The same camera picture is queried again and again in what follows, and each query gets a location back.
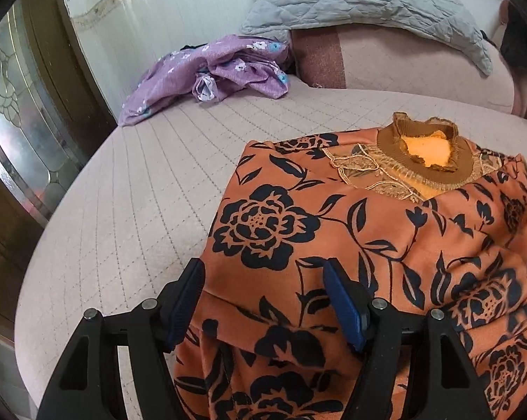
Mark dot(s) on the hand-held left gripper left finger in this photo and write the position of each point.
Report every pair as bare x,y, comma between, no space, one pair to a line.
182,310

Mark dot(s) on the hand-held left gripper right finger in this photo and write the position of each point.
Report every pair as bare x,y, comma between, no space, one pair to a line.
346,306

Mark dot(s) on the orange floral sweater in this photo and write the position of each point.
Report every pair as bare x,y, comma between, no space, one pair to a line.
355,271

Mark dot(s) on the pink quilted bed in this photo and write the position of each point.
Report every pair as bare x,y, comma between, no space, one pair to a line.
158,192

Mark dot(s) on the purple floral garment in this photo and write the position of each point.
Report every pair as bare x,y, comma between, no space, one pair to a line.
211,72

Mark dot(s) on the pink rolled bedding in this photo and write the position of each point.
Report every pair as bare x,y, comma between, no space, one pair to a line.
403,63

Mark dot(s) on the wooden stained glass door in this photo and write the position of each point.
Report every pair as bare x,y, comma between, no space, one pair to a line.
22,118

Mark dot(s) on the grey quilted pillow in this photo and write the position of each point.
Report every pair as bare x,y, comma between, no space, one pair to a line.
368,6

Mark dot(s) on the black cloth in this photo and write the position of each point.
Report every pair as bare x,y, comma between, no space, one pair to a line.
519,39

